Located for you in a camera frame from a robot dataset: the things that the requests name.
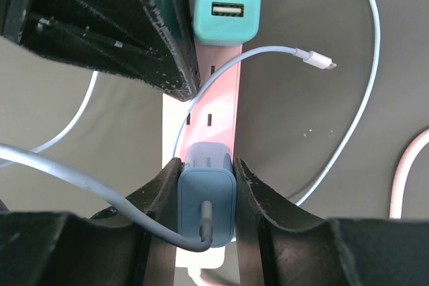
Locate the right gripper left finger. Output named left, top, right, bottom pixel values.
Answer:
left=0, top=157, right=184, bottom=286

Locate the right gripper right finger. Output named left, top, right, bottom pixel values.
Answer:
left=233, top=158, right=428, bottom=285

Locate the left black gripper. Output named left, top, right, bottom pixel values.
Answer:
left=1, top=0, right=200, bottom=101

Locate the teal charger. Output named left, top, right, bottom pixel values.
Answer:
left=193, top=0, right=261, bottom=47

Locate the blue plug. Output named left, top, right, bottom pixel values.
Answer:
left=178, top=142, right=237, bottom=248

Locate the light blue cable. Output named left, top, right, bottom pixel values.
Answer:
left=0, top=0, right=381, bottom=253

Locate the pink power strip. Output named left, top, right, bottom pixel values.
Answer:
left=162, top=0, right=243, bottom=269

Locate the pink power cord with plug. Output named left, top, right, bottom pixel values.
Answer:
left=388, top=127, right=429, bottom=220

